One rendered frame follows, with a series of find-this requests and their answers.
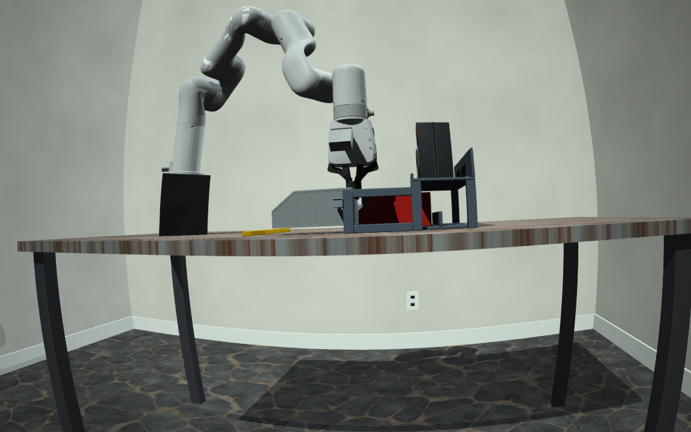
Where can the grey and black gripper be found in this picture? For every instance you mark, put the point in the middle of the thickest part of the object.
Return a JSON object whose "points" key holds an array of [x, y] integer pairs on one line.
{"points": [[360, 156]]}

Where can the red open bin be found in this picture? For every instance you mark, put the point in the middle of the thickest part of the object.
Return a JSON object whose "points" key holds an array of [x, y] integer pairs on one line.
{"points": [[394, 209]]}

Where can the grey metal bin rack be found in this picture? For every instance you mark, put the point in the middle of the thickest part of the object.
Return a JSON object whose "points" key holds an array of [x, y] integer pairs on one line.
{"points": [[464, 176]]}

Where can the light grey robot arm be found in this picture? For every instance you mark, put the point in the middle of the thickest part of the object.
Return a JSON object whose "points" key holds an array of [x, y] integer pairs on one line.
{"points": [[295, 34]]}

